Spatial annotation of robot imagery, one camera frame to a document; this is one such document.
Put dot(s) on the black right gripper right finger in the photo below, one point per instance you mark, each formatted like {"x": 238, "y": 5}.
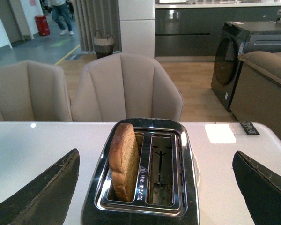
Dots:
{"x": 260, "y": 187}

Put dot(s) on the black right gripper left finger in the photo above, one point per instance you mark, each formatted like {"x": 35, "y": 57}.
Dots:
{"x": 46, "y": 199}

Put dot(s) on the brown bread slice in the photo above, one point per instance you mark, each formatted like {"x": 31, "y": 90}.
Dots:
{"x": 124, "y": 161}

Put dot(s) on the black label on table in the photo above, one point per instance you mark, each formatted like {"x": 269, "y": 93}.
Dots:
{"x": 249, "y": 128}

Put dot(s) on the white chrome two-slot toaster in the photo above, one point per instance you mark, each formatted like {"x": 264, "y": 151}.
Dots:
{"x": 166, "y": 188}

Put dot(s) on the beige chair on left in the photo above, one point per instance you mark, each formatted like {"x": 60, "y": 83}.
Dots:
{"x": 33, "y": 91}

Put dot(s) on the beige chair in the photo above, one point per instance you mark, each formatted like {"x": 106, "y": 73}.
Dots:
{"x": 33, "y": 91}
{"x": 123, "y": 86}

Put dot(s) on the beige chair on right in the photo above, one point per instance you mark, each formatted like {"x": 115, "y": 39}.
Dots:
{"x": 123, "y": 86}

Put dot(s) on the dark front-load washing machine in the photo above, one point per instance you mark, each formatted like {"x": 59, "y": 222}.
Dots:
{"x": 238, "y": 38}

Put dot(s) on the grey kitchen counter cabinets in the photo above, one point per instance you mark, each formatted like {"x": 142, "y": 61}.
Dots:
{"x": 192, "y": 30}

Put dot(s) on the walking person in jeans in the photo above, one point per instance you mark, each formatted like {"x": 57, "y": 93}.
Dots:
{"x": 59, "y": 8}

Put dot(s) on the grey pleated curtain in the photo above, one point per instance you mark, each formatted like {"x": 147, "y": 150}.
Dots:
{"x": 93, "y": 15}

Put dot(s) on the white pillar cabinet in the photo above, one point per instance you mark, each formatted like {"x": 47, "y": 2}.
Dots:
{"x": 137, "y": 26}

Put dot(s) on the woven basket with handles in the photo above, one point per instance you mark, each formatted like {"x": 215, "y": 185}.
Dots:
{"x": 103, "y": 44}

